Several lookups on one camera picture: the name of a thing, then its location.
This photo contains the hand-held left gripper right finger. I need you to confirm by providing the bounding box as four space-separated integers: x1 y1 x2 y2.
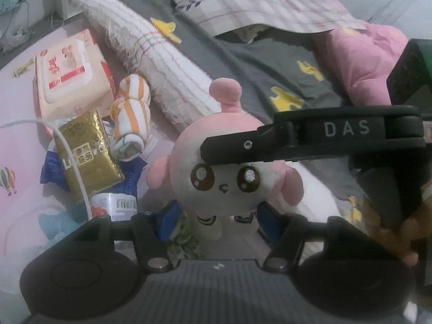
256 202 365 272

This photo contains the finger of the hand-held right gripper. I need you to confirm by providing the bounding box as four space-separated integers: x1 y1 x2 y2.
199 106 426 167

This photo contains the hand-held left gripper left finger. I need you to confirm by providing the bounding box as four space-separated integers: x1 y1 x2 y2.
76 201 184 272

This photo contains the white tissue pack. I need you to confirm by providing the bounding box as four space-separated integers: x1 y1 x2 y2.
89 192 140 222

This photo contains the pink white plush toy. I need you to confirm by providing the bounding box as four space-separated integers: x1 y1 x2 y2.
146 77 304 237

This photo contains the pink cloth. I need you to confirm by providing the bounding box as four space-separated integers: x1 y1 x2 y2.
312 23 410 109

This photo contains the gold packet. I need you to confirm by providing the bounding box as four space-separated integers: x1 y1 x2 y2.
54 109 124 194

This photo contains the light blue packet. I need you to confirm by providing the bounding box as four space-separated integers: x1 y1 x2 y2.
37 208 92 245

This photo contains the orange striped sock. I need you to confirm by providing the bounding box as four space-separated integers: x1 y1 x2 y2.
111 75 152 162

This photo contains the person's right hand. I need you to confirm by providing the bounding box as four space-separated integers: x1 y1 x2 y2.
366 206 421 267

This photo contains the green white braided cloth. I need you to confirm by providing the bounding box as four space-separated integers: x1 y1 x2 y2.
167 214 205 260

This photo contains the grey blanket yellow print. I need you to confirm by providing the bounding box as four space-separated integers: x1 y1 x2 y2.
91 0 432 230

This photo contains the checked blanket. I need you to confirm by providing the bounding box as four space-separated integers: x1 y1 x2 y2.
158 0 367 36

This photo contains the pink wet wipes pack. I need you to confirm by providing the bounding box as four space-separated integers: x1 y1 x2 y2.
32 29 115 124

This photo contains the white striped rolled towel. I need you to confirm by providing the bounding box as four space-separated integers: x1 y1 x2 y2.
71 0 230 132

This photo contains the pink balloon print bedsheet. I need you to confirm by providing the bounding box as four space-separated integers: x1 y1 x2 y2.
0 17 190 311

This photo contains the white cable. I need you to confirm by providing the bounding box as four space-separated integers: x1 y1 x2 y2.
0 119 93 223

